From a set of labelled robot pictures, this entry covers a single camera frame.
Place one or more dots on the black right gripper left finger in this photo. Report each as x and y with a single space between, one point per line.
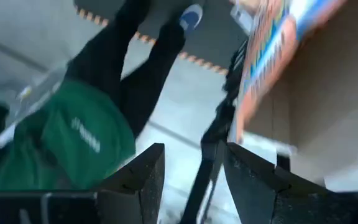
141 186

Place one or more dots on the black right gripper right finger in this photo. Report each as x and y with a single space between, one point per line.
253 189

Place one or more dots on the orange cereal box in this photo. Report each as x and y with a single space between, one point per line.
315 93

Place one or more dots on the person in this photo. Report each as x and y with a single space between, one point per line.
85 133

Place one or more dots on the dark floor mat striped edge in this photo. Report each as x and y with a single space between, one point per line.
210 34

